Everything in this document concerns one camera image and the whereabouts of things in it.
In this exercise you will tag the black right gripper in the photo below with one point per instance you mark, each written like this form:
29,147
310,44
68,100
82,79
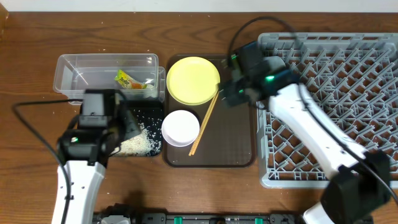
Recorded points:
227,94

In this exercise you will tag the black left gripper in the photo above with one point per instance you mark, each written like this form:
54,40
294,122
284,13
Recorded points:
125,116

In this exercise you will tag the wooden chopstick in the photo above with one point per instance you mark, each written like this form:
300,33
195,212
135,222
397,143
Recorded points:
203,124
206,126

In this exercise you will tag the white tissue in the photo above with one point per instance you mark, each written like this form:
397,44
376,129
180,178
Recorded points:
150,91

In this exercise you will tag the green snack wrapper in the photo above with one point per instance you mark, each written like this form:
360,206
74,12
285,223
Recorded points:
128,82

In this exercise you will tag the yellow plate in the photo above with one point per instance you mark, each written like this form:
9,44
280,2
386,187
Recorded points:
193,80

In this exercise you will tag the white rice bowl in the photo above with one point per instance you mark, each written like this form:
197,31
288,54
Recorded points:
180,128

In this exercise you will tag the light blue bowl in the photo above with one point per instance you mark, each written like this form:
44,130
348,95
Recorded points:
274,64

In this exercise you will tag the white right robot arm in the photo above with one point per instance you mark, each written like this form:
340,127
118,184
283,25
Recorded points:
359,181

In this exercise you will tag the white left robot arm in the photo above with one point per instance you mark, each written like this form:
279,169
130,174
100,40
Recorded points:
91,138

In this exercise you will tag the black waste tray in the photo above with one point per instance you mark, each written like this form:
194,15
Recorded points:
151,113

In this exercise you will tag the clear plastic waste bin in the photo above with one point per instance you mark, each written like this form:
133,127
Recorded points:
76,73

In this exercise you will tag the grey dishwasher rack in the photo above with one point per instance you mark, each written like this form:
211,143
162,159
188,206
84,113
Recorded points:
353,78

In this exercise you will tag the spilled rice pile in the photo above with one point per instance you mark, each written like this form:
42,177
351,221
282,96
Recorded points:
147,144

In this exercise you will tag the brown serving tray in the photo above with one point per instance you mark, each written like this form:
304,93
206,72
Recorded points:
227,140

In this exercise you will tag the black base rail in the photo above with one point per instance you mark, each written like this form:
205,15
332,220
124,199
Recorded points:
122,213

